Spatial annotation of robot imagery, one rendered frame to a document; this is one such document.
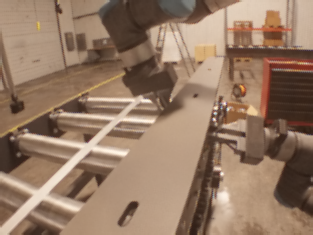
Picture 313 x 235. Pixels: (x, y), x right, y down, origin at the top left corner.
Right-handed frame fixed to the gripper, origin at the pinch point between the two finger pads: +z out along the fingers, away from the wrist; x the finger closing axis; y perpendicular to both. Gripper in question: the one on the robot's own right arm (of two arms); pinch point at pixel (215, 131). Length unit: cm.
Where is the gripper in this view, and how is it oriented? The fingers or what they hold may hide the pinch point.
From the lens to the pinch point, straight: 56.4
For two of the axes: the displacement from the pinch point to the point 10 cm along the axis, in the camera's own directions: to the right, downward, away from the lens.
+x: 2.3, -8.3, 5.1
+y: 0.0, 5.2, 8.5
